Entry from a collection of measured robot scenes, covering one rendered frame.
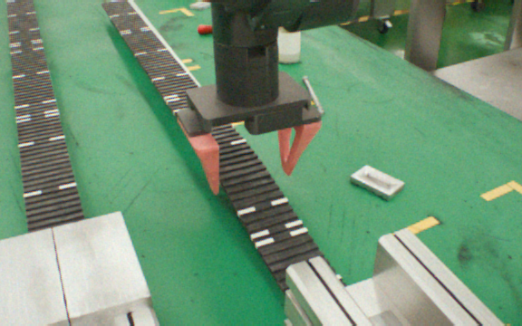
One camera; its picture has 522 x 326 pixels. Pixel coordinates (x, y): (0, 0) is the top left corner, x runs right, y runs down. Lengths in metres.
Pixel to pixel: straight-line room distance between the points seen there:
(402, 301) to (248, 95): 0.21
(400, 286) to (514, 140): 0.38
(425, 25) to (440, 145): 1.58
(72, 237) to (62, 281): 0.04
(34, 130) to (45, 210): 0.16
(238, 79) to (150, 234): 0.17
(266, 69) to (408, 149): 0.25
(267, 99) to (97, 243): 0.20
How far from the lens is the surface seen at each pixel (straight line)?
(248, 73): 0.47
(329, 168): 0.62
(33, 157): 0.62
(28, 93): 0.77
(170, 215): 0.55
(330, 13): 0.49
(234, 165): 0.56
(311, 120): 0.51
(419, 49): 2.27
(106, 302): 0.35
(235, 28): 0.46
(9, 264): 0.39
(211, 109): 0.49
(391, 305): 0.41
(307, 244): 0.50
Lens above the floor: 1.12
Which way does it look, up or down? 33 degrees down
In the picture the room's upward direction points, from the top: straight up
